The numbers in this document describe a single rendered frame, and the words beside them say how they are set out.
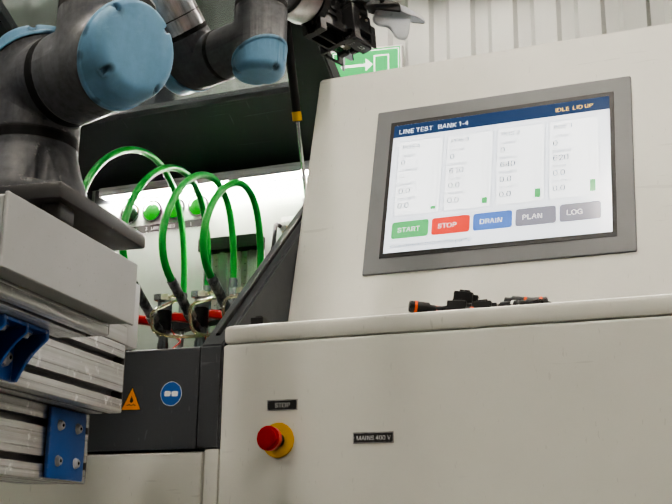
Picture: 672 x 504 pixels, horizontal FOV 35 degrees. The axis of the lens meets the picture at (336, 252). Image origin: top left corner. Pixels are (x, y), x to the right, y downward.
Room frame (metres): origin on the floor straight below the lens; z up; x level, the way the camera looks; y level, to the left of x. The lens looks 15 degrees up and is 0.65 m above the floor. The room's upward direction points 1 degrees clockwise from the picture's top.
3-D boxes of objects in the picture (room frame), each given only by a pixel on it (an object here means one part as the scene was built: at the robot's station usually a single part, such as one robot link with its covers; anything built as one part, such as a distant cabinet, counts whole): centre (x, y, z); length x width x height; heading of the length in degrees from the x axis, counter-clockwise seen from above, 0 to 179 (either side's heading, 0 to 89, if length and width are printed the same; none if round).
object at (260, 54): (1.37, 0.12, 1.34); 0.11 x 0.08 x 0.11; 49
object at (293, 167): (2.25, 0.30, 1.43); 0.54 x 0.03 x 0.02; 67
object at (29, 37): (1.24, 0.38, 1.20); 0.13 x 0.12 x 0.14; 49
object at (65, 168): (1.25, 0.38, 1.09); 0.15 x 0.15 x 0.10
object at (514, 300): (1.59, -0.23, 1.01); 0.23 x 0.11 x 0.06; 67
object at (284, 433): (1.57, 0.09, 0.80); 0.05 x 0.04 x 0.05; 67
